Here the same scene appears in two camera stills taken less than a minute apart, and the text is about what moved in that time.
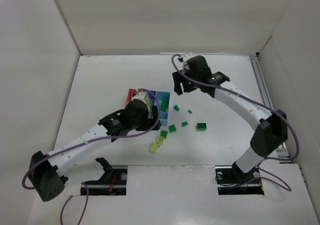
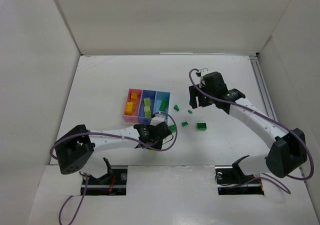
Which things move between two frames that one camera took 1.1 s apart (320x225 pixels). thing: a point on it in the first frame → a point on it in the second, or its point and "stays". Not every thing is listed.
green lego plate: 164,105 stays
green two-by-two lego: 172,128 stays
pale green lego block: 148,103 stays
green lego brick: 201,127 stays
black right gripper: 179,82 → 197,96
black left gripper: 152,123 → 163,130
